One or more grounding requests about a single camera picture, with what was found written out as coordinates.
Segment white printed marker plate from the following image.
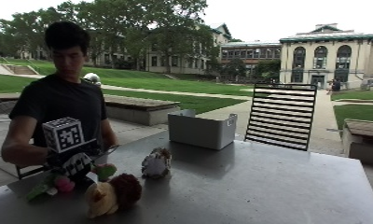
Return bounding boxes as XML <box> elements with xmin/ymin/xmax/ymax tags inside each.
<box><xmin>62</xmin><ymin>152</ymin><xmax>95</xmax><ymax>178</ymax></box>

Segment green and pink plush toy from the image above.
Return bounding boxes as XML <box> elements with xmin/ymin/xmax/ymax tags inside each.
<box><xmin>27</xmin><ymin>162</ymin><xmax>119</xmax><ymax>202</ymax></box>

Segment brown and tan plush toy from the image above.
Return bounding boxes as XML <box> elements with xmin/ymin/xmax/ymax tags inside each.
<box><xmin>84</xmin><ymin>173</ymin><xmax>143</xmax><ymax>219</ymax></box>

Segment black chair under person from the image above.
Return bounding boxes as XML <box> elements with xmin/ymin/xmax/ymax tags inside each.
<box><xmin>14</xmin><ymin>163</ymin><xmax>51</xmax><ymax>181</ymax></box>

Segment white cube of black markers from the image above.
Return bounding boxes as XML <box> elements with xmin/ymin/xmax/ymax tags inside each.
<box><xmin>42</xmin><ymin>117</ymin><xmax>87</xmax><ymax>154</ymax></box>

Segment the person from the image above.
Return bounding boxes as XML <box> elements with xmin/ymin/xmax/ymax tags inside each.
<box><xmin>0</xmin><ymin>21</ymin><xmax>122</xmax><ymax>169</ymax></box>

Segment stone bench with wooden top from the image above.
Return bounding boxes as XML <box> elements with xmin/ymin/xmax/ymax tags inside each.
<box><xmin>342</xmin><ymin>118</ymin><xmax>373</xmax><ymax>167</ymax></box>
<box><xmin>103</xmin><ymin>94</ymin><xmax>181</xmax><ymax>127</ymax></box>

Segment white dome object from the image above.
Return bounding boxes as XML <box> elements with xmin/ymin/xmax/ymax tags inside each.
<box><xmin>83</xmin><ymin>72</ymin><xmax>103</xmax><ymax>87</ymax></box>

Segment grey rectangular bin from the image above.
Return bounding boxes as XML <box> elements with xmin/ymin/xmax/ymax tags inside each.
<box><xmin>167</xmin><ymin>108</ymin><xmax>239</xmax><ymax>151</ymax></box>

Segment concrete outdoor stairs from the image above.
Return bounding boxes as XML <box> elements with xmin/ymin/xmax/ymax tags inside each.
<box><xmin>2</xmin><ymin>63</ymin><xmax>41</xmax><ymax>76</ymax></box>

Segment grey building behind trees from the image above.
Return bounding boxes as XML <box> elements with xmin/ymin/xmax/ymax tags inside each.
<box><xmin>83</xmin><ymin>21</ymin><xmax>233</xmax><ymax>77</ymax></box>

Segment large green trees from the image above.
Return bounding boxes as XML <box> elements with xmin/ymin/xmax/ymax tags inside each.
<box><xmin>0</xmin><ymin>0</ymin><xmax>221</xmax><ymax>71</ymax></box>

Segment black slatted metal chair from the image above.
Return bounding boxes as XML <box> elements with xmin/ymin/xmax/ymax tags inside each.
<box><xmin>244</xmin><ymin>82</ymin><xmax>320</xmax><ymax>152</ymax></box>

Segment brick building with glass front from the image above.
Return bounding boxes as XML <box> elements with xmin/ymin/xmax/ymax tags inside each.
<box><xmin>219</xmin><ymin>40</ymin><xmax>284</xmax><ymax>79</ymax></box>

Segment beige building with arched windows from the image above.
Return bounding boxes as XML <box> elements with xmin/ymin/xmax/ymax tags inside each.
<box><xmin>279</xmin><ymin>22</ymin><xmax>373</xmax><ymax>91</ymax></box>

